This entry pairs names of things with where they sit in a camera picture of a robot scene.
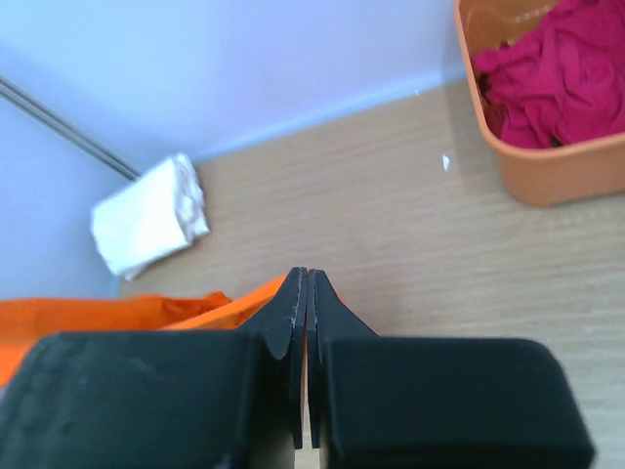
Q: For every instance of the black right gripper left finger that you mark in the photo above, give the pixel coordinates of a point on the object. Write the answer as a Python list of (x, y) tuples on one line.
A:
[(169, 399)]

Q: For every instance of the orange plastic bin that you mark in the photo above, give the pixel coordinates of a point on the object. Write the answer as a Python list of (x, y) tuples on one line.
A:
[(538, 178)]

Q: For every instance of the folded white t shirt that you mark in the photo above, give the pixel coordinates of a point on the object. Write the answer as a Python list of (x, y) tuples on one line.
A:
[(154, 217)]

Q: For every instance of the left aluminium frame post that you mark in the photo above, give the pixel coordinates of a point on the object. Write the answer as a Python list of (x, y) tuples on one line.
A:
[(24, 102)]

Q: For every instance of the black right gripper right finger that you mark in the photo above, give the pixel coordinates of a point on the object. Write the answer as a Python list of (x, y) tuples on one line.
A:
[(434, 402)]

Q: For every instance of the magenta t shirt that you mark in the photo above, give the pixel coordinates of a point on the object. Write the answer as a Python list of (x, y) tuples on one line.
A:
[(560, 84)]

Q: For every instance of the orange t shirt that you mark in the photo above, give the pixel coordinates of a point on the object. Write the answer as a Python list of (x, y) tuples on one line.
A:
[(27, 320)]

